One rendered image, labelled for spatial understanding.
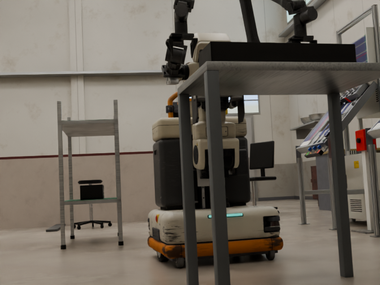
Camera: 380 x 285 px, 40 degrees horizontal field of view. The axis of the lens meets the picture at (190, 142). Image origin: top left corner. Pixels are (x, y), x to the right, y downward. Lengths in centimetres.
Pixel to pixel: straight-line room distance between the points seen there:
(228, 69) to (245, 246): 128
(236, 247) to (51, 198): 456
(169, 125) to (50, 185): 418
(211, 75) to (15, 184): 561
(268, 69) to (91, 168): 541
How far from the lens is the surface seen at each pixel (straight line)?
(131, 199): 700
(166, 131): 302
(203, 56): 198
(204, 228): 271
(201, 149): 275
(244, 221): 277
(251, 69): 175
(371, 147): 389
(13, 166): 714
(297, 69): 181
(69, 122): 405
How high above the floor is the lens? 40
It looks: 5 degrees up
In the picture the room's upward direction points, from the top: 3 degrees counter-clockwise
